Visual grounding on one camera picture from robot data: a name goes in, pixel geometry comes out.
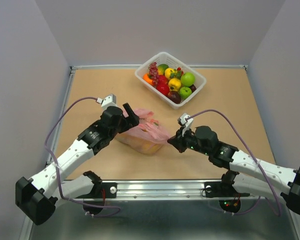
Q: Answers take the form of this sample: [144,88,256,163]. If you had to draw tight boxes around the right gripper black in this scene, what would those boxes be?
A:
[166,125,211,156]

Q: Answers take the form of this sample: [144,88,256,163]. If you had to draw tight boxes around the pink plastic bag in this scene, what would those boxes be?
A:
[115,108,170,154]

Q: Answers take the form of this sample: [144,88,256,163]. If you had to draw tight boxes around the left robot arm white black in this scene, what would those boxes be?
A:
[15,103,139,225]

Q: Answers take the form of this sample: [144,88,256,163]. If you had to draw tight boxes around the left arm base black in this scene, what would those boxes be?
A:
[74,170,118,217]

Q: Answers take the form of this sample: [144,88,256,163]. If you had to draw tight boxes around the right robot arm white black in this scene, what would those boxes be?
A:
[167,126,300,215]

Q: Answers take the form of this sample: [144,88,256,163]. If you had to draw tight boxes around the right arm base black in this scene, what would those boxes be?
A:
[201,170,250,214]

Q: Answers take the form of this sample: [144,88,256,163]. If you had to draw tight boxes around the orange fruit inside bag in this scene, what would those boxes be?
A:
[140,141,163,155]

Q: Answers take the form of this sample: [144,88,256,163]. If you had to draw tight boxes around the red apple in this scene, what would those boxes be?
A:
[156,83,170,96]

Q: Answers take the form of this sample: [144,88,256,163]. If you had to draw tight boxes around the orange tangerine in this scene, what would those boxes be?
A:
[143,73,155,86]

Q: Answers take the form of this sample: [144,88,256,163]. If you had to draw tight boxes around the dark purple plum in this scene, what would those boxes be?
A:
[167,90,182,104]

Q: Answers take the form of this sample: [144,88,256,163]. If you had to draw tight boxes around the red strawberry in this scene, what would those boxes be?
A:
[158,75,169,84]

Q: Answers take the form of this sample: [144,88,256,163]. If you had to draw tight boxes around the small green apple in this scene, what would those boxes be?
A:
[179,86,192,100]

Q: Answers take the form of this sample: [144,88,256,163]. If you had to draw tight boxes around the purple grape bunch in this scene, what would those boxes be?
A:
[148,62,159,87]

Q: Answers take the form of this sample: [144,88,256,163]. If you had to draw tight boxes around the yellow bell pepper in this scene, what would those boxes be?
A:
[168,78,182,92]

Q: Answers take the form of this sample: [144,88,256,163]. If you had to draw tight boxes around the white plastic basket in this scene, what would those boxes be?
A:
[135,52,207,109]

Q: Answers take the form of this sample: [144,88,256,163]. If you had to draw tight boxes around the small dark plum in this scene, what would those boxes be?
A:
[189,84,197,93]

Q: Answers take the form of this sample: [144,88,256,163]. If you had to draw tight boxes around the green yellow mango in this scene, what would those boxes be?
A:
[157,63,169,75]

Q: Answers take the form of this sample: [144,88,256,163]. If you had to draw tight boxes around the red cherries with leaves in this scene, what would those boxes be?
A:
[170,67,184,79]

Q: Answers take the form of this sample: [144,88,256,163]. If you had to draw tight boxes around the large green apple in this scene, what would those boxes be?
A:
[180,72,196,87]

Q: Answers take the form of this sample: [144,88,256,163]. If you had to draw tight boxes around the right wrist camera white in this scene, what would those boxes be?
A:
[177,113,194,137]

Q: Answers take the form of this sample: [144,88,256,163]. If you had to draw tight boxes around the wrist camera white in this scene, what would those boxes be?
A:
[177,113,194,137]
[96,93,117,110]

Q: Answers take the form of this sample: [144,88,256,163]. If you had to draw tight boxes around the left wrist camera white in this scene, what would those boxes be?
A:
[96,93,117,110]

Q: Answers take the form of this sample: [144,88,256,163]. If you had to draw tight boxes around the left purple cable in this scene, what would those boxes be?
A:
[44,96,121,218]

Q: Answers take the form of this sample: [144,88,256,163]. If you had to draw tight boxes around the purple cable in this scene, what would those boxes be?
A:
[187,109,282,217]
[44,96,121,218]

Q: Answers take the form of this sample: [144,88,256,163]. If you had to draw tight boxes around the aluminium front rail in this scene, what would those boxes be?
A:
[61,174,274,202]

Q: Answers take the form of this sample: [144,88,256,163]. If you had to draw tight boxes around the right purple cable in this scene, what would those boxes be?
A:
[187,109,282,217]

